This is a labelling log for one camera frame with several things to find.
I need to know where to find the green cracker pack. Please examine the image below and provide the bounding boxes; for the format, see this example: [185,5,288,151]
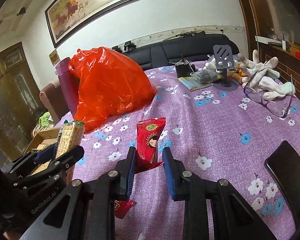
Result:
[29,120,86,177]

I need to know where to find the red snack packet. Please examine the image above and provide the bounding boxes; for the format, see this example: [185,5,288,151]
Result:
[114,199,136,219]

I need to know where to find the red candy bar packet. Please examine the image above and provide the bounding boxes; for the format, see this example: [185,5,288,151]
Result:
[135,117,166,173]

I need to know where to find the cardboard tray box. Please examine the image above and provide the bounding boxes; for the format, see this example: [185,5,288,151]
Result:
[24,127,74,185]

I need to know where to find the green cloth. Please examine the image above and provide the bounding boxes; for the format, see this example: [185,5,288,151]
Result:
[39,112,51,127]

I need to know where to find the brown armchair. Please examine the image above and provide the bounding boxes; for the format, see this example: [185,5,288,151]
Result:
[39,78,69,124]

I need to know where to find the wooden glass door cabinet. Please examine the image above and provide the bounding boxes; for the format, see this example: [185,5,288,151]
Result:
[0,42,46,166]

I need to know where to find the purple thermos bottle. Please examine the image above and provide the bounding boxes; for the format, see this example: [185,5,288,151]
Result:
[56,57,79,117]

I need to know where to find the black smartphone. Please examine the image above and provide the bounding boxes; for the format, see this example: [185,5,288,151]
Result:
[264,140,300,224]

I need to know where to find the purple floral tablecloth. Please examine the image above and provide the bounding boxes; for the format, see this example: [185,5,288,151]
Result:
[56,60,300,240]

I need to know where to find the red plastic bag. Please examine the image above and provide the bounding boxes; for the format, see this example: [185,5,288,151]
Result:
[68,47,155,133]

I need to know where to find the eyeglasses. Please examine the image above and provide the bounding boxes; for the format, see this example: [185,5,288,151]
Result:
[243,73,295,119]

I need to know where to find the booklet on table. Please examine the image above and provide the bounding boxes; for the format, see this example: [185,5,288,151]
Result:
[178,76,212,92]

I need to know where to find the white gloves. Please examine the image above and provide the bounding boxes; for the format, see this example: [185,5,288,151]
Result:
[203,49,296,101]

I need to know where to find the small black box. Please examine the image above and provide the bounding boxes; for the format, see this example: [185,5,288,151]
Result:
[174,55,196,78]

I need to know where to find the grey phone stand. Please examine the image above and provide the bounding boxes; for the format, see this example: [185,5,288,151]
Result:
[213,44,238,92]

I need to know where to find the wooden side cabinet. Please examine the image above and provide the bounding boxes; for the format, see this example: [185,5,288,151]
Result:
[258,43,300,100]

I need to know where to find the framed horse painting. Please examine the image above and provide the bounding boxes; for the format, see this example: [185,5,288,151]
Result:
[45,0,132,48]

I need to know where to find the black sofa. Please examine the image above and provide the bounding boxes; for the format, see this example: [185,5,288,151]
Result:
[112,33,239,70]

